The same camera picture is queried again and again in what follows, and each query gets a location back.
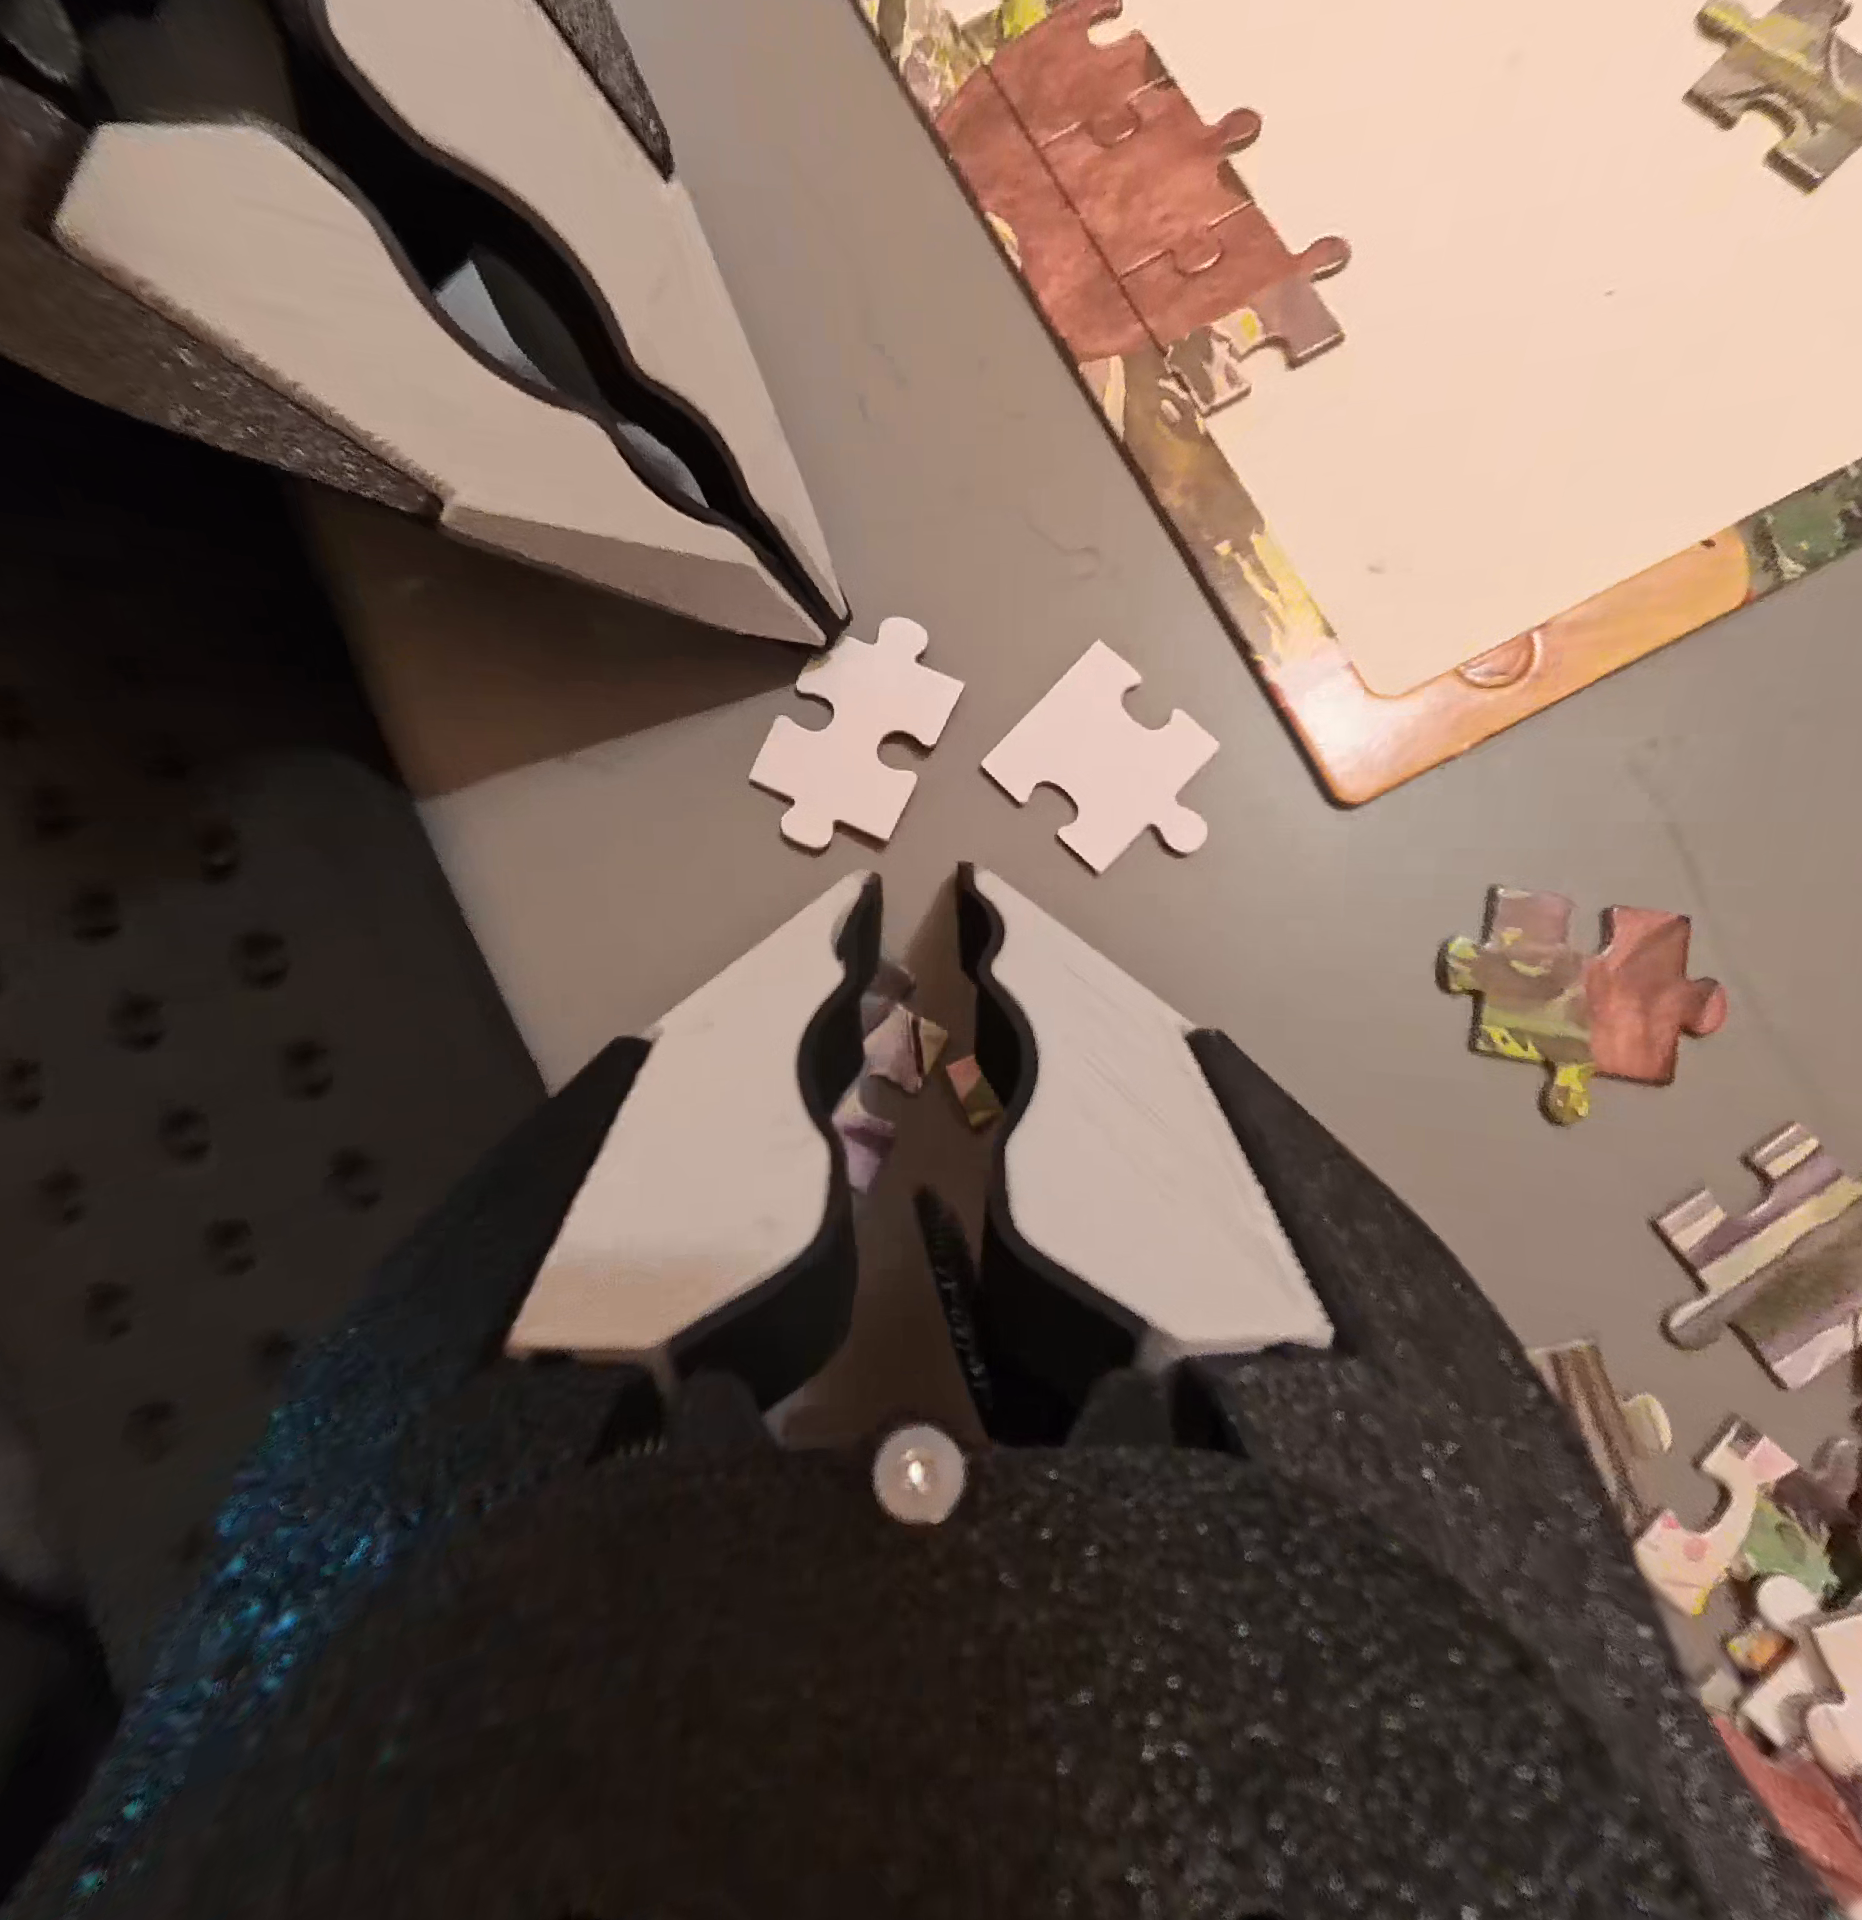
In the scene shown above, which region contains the cardboard puzzle frame tray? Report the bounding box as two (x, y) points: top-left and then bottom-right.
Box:
(860, 0), (1862, 813)

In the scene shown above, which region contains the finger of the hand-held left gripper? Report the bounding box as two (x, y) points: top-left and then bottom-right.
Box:
(54, 119), (847, 650)
(315, 0), (853, 629)

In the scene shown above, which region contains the green and brown puzzle piece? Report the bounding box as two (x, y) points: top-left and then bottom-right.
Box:
(1439, 881), (1734, 1125)

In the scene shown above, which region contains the white-backed yellow-green puzzle piece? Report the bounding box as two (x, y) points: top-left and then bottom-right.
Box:
(1686, 0), (1862, 192)

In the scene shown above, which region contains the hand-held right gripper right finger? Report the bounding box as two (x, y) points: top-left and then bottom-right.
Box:
(954, 863), (1342, 1412)

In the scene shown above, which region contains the black dimpled chair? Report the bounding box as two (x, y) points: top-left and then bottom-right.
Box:
(0, 349), (561, 1648)

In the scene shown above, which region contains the green and yellow puzzle piece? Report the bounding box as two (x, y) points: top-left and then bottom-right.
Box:
(867, 0), (1023, 68)

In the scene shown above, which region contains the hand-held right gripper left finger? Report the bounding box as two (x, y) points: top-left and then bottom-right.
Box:
(504, 870), (886, 1412)

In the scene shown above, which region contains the pile of puzzle pieces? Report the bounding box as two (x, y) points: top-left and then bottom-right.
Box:
(834, 956), (1862, 1920)

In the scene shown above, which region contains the grey desk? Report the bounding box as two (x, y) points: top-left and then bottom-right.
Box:
(287, 0), (1862, 1727)

